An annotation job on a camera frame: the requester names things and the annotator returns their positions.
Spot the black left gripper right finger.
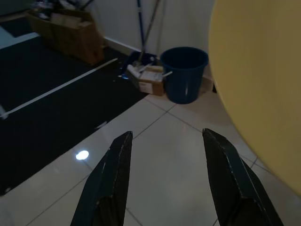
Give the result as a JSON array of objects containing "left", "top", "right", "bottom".
[{"left": 202, "top": 128, "right": 285, "bottom": 226}]

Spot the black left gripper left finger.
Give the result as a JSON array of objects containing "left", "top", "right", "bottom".
[{"left": 70, "top": 130, "right": 134, "bottom": 226}]

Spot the black floor mat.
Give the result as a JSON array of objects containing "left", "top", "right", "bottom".
[{"left": 0, "top": 21, "right": 148, "bottom": 196}]

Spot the large yellow round object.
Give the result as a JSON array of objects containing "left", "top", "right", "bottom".
[{"left": 208, "top": 0, "right": 301, "bottom": 204}]

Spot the long white strip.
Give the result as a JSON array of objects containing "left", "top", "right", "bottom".
[{"left": 0, "top": 57, "right": 118, "bottom": 121}]

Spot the small cardboard box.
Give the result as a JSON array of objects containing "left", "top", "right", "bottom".
[{"left": 126, "top": 65, "right": 166, "bottom": 97}]

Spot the blue plastic bucket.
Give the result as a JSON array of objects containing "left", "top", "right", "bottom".
[{"left": 160, "top": 47, "right": 209, "bottom": 105}]

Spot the blue dustpan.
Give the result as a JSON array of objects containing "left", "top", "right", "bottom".
[{"left": 121, "top": 51, "right": 161, "bottom": 80}]

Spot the large open cardboard box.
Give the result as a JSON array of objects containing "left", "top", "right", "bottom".
[{"left": 25, "top": 8, "right": 105, "bottom": 67}]

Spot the blue mop handle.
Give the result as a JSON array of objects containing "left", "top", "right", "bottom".
[{"left": 135, "top": 0, "right": 148, "bottom": 54}]

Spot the grey broom handle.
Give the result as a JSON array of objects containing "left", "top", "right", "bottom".
[{"left": 138, "top": 0, "right": 163, "bottom": 69}]

